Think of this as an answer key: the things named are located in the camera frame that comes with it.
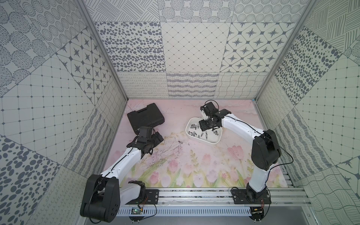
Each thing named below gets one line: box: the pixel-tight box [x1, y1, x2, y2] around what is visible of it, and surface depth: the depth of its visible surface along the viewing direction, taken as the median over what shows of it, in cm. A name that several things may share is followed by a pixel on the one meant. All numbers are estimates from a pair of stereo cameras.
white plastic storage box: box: [185, 117, 223, 144], surface depth 100 cm
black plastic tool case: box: [127, 102, 165, 135], surface depth 104 cm
